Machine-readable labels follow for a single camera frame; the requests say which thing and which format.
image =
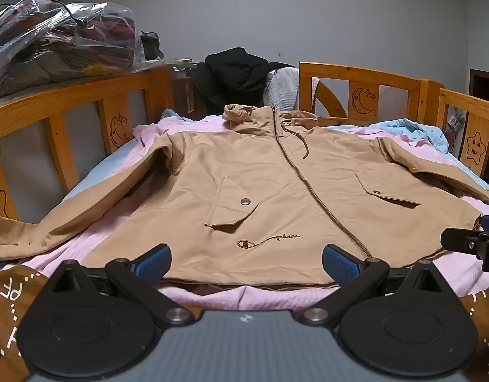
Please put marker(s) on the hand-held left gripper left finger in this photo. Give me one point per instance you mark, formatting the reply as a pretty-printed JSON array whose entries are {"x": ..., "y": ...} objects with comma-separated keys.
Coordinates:
[{"x": 153, "y": 264}]

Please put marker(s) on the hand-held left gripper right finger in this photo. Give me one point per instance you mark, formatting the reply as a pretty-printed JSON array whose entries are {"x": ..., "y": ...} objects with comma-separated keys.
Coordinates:
[{"x": 340, "y": 264}]

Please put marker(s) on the tan zip jacket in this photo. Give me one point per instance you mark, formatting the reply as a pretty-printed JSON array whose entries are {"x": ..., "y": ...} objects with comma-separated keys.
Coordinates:
[{"x": 292, "y": 199}]

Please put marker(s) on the clear plastic bag of clothes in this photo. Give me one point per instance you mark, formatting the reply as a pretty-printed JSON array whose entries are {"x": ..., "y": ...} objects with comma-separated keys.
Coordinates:
[{"x": 57, "y": 36}]

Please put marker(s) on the pink blanket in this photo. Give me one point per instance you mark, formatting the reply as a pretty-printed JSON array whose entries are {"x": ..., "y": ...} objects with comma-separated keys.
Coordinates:
[{"x": 109, "y": 227}]

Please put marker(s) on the brown patterned cloth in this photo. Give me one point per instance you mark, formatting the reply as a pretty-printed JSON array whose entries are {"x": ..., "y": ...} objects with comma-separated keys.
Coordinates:
[{"x": 9, "y": 326}]

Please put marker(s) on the white grey cloth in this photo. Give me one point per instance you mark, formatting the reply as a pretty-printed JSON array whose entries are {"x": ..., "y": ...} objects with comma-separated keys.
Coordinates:
[{"x": 282, "y": 87}]

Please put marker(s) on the black garment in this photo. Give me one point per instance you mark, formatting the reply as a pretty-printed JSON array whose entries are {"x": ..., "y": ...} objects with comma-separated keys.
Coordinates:
[{"x": 236, "y": 69}]

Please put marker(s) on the dark grey bag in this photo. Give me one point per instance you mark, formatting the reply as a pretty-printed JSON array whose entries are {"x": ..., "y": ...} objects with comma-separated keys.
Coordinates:
[{"x": 151, "y": 45}]

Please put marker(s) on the wooden bed frame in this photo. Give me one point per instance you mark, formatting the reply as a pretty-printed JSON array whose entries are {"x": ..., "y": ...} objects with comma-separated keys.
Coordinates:
[{"x": 97, "y": 171}]

